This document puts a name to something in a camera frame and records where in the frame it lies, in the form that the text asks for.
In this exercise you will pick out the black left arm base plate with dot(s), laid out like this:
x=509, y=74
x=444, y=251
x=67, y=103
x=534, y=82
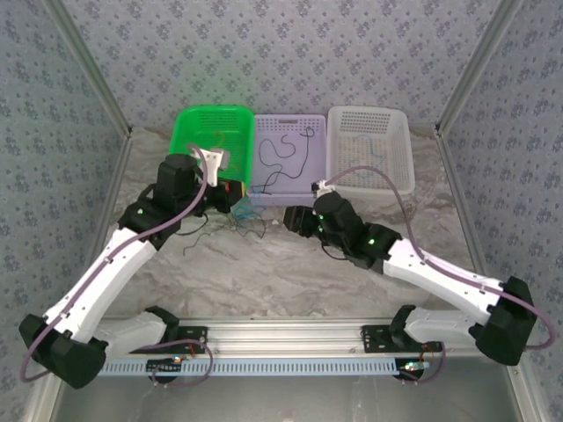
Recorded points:
x=193, y=338

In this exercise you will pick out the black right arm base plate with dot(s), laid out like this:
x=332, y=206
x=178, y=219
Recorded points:
x=378, y=338

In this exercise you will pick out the white plastic basket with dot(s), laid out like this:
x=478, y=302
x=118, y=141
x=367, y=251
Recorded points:
x=396, y=145

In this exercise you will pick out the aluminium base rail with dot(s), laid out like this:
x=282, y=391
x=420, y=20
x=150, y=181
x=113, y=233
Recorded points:
x=286, y=338

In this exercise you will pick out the green plastic basket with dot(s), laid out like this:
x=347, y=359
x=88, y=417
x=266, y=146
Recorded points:
x=233, y=127

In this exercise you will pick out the aluminium upright frame post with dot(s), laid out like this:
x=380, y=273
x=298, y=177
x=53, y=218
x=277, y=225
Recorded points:
x=476, y=66
x=90, y=66

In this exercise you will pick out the purple plastic basket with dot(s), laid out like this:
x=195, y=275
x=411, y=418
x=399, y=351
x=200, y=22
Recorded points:
x=316, y=176

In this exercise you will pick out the small black circuit board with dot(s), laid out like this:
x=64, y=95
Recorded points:
x=165, y=366
x=413, y=369

